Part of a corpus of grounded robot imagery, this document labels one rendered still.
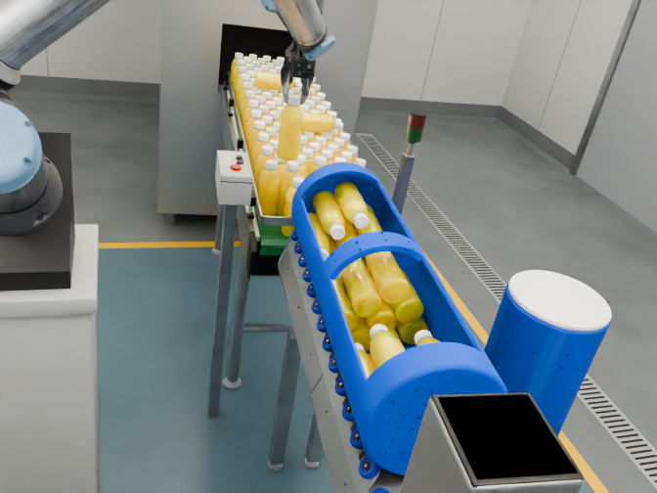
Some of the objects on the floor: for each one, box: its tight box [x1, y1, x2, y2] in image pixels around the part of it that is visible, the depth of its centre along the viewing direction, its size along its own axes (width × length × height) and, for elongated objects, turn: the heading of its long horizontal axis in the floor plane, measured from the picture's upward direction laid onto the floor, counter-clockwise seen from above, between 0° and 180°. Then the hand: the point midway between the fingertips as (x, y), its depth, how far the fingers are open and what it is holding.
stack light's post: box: [392, 153, 415, 215], centre depth 262 cm, size 4×4×110 cm
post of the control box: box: [207, 204, 238, 418], centre depth 233 cm, size 4×4×100 cm
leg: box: [304, 412, 323, 470], centre depth 228 cm, size 6×6×63 cm
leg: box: [268, 330, 301, 471], centre depth 225 cm, size 6×6×63 cm
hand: (293, 99), depth 194 cm, fingers closed on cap, 4 cm apart
